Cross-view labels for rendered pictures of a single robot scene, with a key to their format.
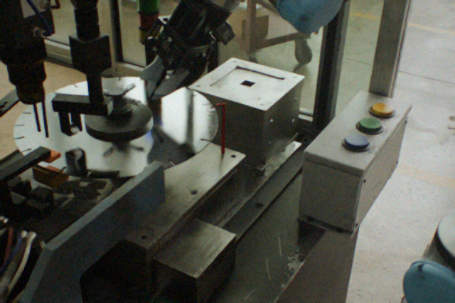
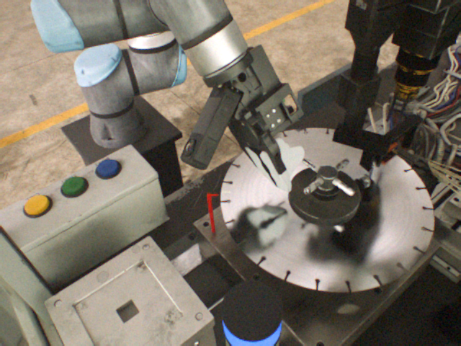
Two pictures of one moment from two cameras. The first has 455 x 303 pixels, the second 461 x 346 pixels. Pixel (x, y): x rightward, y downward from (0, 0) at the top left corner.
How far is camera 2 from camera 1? 1.28 m
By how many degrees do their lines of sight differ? 97
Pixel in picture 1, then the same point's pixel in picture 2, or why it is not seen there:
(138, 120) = (304, 177)
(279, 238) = (194, 203)
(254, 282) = not seen: hidden behind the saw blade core
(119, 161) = (325, 143)
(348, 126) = (91, 194)
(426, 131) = not seen: outside the picture
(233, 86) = (150, 308)
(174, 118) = (266, 185)
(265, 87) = (112, 293)
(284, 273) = (209, 176)
